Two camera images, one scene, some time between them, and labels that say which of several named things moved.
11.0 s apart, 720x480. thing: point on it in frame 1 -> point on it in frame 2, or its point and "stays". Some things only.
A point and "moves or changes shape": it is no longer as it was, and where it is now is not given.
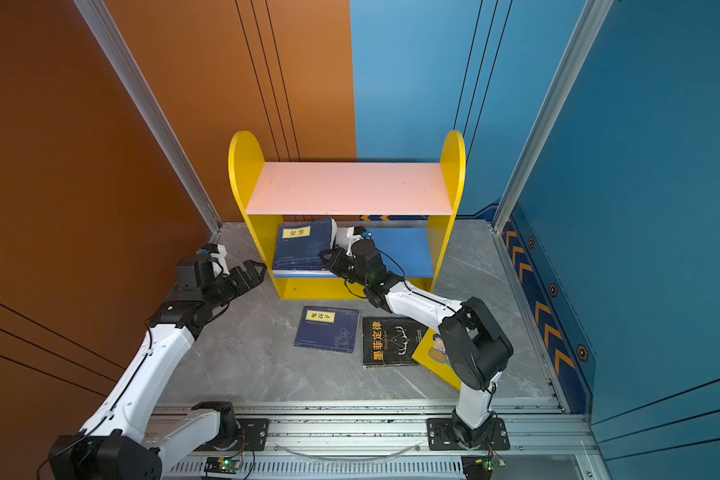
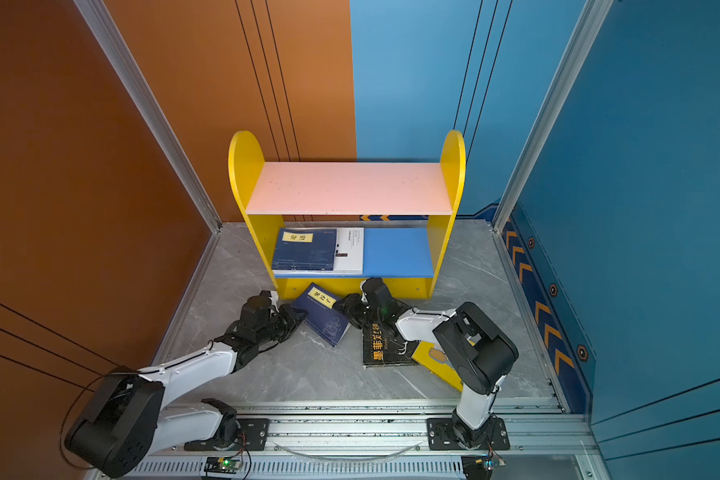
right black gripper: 339,256 -> 350,308
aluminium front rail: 388,441 stays
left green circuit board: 224,464 stays
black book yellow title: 391,340 stays
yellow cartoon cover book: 432,354 stays
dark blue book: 298,246 moves or changes shape
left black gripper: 250,273 -> 290,314
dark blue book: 327,329 moves or changes shape
